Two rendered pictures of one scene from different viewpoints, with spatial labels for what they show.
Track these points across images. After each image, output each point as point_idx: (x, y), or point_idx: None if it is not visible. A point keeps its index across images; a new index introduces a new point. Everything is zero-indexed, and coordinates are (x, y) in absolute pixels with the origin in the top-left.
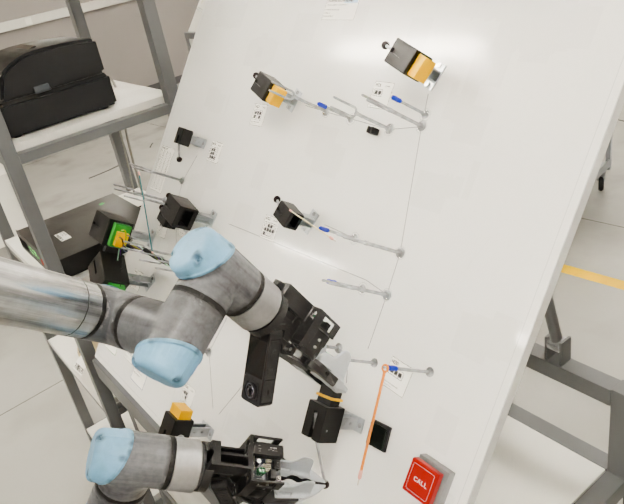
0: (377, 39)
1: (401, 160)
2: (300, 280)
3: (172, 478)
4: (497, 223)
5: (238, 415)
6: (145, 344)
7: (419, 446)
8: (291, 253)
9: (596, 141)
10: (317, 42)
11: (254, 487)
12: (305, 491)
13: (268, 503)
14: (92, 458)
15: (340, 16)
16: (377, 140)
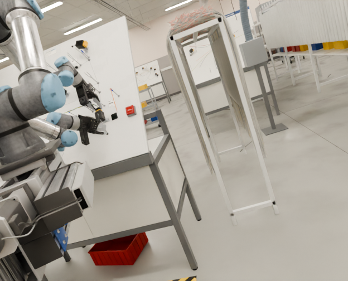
0: (66, 52)
1: (87, 68)
2: (72, 108)
3: (73, 120)
4: (117, 63)
5: (69, 152)
6: (61, 72)
7: (125, 109)
8: (65, 105)
9: (127, 41)
10: (47, 62)
11: (93, 123)
12: (104, 130)
13: (97, 131)
14: (52, 115)
15: (51, 54)
16: (78, 68)
